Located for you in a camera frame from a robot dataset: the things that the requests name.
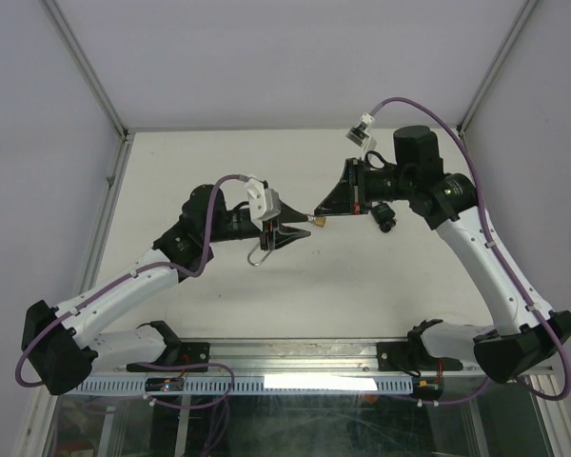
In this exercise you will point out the long-shackle brass padlock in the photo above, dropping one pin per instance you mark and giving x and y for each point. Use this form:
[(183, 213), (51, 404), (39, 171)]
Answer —
[(257, 256)]

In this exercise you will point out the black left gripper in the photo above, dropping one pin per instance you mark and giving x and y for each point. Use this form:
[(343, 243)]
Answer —
[(280, 235)]

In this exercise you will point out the aluminium frame post left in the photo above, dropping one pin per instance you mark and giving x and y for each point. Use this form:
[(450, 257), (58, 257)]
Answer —
[(80, 59)]

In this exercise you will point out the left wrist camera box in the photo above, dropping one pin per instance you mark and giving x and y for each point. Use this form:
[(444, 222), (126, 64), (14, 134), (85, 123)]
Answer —
[(263, 201)]

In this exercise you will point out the black Kaijing padlock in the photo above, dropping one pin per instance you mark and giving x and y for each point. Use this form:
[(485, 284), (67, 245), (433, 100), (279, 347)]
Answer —
[(384, 216)]

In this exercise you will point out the aluminium frame post right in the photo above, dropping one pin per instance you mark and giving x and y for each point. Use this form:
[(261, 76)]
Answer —
[(513, 35)]

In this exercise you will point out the slotted cable duct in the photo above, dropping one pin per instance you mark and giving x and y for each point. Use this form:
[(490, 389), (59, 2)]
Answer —
[(247, 385)]

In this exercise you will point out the aluminium frame post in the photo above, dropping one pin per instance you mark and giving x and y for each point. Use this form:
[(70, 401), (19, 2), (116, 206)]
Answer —
[(80, 59), (513, 35)]

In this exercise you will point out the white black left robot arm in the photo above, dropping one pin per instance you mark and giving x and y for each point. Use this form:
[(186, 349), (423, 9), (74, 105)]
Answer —
[(64, 344)]

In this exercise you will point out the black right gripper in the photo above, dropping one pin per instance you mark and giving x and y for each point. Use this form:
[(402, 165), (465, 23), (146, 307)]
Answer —
[(349, 196)]

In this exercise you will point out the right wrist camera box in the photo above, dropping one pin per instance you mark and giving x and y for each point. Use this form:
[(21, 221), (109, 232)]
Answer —
[(360, 134)]

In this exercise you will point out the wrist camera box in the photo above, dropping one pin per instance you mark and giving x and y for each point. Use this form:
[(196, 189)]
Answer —
[(360, 134), (263, 201)]

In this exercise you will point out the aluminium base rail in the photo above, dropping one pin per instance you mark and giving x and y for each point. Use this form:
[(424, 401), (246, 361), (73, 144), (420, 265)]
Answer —
[(290, 354)]

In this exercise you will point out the small brass padlock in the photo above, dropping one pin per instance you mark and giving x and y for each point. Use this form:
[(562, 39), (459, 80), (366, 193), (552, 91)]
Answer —
[(316, 221)]

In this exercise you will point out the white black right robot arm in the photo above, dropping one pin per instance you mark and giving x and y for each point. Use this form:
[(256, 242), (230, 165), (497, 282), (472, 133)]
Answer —
[(525, 329)]

